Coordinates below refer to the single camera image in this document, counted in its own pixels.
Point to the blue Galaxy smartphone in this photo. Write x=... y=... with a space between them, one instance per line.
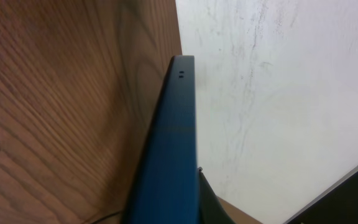
x=166 y=189

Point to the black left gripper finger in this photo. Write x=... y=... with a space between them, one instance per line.
x=211 y=210

